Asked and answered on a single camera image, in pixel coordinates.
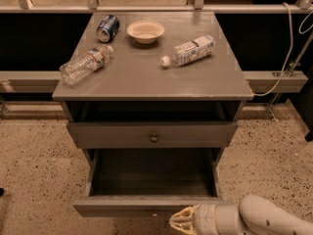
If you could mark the grey wooden drawer cabinet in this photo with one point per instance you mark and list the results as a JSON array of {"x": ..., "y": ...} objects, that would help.
[{"x": 134, "y": 87}]

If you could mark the blue soda can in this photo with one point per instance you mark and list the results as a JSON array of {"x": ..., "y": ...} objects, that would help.
[{"x": 108, "y": 28}]

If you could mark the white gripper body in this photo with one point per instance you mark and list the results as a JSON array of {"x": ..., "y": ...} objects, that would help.
[{"x": 206, "y": 217}]

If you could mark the grey drawer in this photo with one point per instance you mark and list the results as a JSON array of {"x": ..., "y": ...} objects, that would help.
[
  {"x": 127, "y": 135},
  {"x": 149, "y": 182}
]

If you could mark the clear bottle red label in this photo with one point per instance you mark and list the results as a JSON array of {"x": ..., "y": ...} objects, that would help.
[{"x": 77, "y": 69}]

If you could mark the round metal drawer knob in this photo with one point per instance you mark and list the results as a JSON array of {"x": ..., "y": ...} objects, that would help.
[{"x": 154, "y": 138}]

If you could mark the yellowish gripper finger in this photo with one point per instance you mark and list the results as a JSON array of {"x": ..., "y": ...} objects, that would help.
[{"x": 184, "y": 220}]

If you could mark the grey top drawer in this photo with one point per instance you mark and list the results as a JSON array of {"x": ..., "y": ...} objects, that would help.
[{"x": 127, "y": 135}]

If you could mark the clear bottle white label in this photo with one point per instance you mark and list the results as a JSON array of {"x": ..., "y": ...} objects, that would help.
[{"x": 189, "y": 52}]

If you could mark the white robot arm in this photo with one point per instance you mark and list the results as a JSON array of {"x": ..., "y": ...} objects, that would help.
[{"x": 254, "y": 215}]

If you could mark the metal rail frame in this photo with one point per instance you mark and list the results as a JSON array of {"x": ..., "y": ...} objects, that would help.
[{"x": 34, "y": 33}]

